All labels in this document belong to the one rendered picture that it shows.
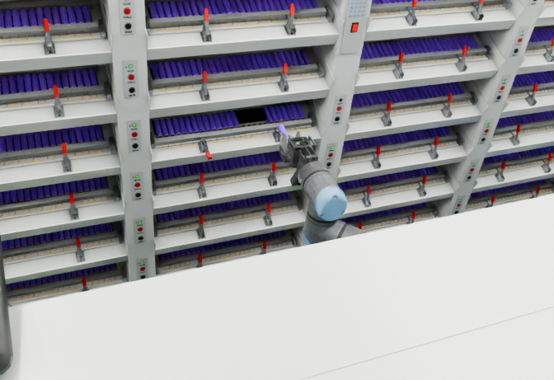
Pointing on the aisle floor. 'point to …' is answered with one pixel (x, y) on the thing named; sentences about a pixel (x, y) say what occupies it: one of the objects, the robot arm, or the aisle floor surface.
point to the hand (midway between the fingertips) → (286, 139)
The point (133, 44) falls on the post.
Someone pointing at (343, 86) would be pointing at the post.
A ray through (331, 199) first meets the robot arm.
